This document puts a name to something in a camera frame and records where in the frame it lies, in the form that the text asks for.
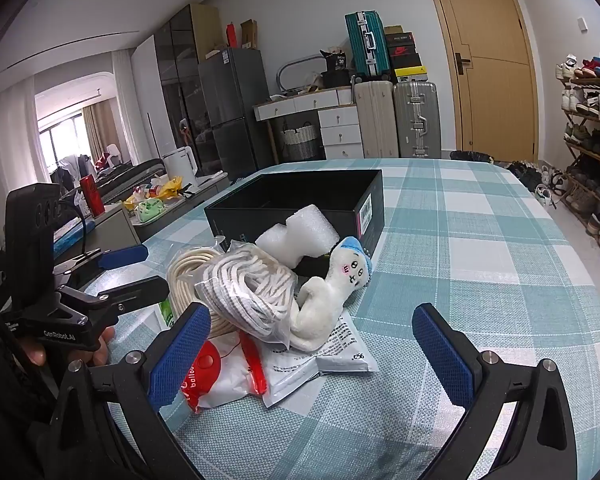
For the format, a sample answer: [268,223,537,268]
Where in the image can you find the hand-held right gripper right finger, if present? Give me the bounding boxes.
[411,302,578,480]

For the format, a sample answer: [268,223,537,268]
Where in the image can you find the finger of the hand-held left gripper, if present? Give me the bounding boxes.
[55,275,171,333]
[54,244,150,281]

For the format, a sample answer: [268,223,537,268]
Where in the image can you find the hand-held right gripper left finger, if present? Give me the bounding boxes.
[30,302,212,480]

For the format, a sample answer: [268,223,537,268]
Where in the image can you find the red white glue packet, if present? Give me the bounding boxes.
[180,332,270,415]

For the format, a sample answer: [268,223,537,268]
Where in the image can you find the white cable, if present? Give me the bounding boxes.
[166,247,231,336]

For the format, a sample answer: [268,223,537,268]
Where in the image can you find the bag of white shoelaces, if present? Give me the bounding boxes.
[195,241,301,346]

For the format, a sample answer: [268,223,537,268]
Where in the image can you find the silver printed packet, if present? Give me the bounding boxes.
[262,310,378,408]

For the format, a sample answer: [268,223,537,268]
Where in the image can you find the white plush toy blue hat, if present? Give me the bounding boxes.
[289,236,375,352]

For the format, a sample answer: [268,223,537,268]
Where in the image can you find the black cardboard box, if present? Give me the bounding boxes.
[203,169,385,278]

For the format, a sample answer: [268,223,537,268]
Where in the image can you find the white foam piece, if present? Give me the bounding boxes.
[256,204,341,267]

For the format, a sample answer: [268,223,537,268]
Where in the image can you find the person's left hand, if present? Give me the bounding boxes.
[17,325,117,368]

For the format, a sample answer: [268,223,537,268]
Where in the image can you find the grey low cabinet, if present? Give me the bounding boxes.
[55,170,231,261]

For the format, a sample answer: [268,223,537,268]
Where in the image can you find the green white packet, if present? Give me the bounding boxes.
[157,300,176,331]

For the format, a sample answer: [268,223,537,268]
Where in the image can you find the red bottle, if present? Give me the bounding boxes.
[79,174,106,217]

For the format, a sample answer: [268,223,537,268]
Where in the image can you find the yellow plastic bag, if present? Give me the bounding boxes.
[152,176,183,201]

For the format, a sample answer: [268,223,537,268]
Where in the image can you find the white electric kettle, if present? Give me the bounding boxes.
[162,146,199,188]

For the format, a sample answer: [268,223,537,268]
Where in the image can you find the brown curtain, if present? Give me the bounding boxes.
[82,105,116,163]

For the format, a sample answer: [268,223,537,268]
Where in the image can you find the dark glass cabinet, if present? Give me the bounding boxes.
[152,4,221,176]

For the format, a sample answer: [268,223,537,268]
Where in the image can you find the grey refrigerator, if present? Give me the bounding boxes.
[197,47,273,181]

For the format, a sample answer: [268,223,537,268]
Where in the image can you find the scattered loose shoes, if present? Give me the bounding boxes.
[500,160,566,208]

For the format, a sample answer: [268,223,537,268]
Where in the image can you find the woven laundry basket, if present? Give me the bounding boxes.
[280,122,321,161]

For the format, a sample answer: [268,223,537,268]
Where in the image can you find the silver suitcase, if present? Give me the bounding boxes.
[393,80,442,159]

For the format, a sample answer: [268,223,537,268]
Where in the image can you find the cream suitcase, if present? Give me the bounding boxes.
[353,80,400,159]

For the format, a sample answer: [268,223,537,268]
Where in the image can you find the white desk with drawers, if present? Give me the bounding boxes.
[252,86,366,161]

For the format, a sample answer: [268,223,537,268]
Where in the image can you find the oval mirror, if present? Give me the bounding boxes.
[276,55,331,96]

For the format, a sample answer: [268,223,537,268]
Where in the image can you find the wooden door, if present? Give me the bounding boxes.
[420,0,540,163]

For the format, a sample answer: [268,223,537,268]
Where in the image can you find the black shopping bag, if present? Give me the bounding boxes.
[320,49,353,88]

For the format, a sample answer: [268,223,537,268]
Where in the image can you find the teal suitcase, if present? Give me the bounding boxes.
[345,10,392,81]

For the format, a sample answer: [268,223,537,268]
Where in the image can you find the black cable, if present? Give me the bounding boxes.
[60,199,90,257]

